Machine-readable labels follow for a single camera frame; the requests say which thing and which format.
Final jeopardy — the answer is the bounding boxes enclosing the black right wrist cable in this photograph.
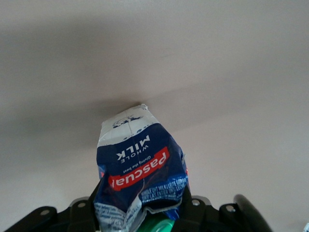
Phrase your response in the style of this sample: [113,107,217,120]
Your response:
[233,194,275,232]

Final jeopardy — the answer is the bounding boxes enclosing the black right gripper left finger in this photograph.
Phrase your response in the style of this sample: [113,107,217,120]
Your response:
[3,179,101,232]

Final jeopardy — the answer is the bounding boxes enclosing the blue milk carton green cap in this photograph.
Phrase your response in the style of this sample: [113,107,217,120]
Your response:
[93,103,191,232]

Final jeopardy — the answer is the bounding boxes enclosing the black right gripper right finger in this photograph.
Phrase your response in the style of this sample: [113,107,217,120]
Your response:
[173,194,252,232]

